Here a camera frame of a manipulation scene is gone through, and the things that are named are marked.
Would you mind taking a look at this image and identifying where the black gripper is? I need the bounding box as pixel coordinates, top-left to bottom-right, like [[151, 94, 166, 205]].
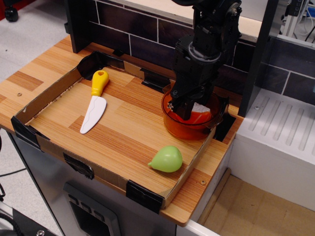
[[167, 35, 221, 120]]

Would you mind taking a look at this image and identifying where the orange white toy sushi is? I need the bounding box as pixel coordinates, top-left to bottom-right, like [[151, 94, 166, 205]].
[[184, 102, 212, 124]]

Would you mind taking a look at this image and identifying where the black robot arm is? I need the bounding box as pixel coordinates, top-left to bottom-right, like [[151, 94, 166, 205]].
[[170, 0, 242, 120]]

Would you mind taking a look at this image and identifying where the orange transparent plastic pot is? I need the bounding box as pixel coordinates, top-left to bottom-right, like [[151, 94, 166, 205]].
[[161, 84, 228, 140]]

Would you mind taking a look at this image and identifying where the green toy pear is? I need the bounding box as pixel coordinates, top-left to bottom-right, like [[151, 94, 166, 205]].
[[148, 146, 183, 173]]

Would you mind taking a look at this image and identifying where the white toy sink drainboard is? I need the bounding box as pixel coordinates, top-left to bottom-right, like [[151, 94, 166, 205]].
[[228, 89, 315, 210]]

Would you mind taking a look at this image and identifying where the yellow white toy knife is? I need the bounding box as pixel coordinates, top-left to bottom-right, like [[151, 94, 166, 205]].
[[80, 70, 109, 134]]

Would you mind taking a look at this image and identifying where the grey toy oven front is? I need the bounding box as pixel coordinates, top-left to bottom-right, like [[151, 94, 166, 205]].
[[10, 135, 177, 236]]

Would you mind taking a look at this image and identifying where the black vertical post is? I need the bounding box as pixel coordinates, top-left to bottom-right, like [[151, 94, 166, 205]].
[[238, 0, 278, 117]]

